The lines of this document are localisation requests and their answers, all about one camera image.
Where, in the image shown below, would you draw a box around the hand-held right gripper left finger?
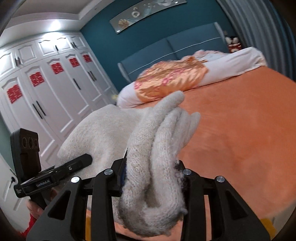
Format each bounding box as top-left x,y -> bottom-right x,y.
25,152 -> 128,241

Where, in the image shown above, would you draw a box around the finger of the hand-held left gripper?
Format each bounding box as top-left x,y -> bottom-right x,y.
55,153 -> 93,178

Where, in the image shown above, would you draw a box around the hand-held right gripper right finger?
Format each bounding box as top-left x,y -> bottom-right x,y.
173,159 -> 271,241

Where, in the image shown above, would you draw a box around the white fuzzy sweater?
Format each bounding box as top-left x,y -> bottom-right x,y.
57,90 -> 201,237

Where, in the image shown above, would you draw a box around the person's left hand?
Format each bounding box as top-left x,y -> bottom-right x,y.
27,200 -> 48,220

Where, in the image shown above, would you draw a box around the white wardrobe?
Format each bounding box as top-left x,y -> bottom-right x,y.
0,34 -> 116,172

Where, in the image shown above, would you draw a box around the yellow cloth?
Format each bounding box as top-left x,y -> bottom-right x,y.
259,218 -> 278,237

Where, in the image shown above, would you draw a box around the orange floral satin pillow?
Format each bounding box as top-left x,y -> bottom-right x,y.
134,56 -> 208,103

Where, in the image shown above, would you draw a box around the teal padded headboard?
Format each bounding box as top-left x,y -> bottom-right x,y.
117,22 -> 229,83

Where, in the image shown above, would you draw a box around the plush toys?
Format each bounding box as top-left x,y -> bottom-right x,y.
225,36 -> 240,46

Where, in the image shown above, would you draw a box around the white door with handle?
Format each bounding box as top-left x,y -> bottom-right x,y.
0,153 -> 33,232

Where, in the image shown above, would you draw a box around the long wall picture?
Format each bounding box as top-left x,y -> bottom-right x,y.
109,0 -> 188,35

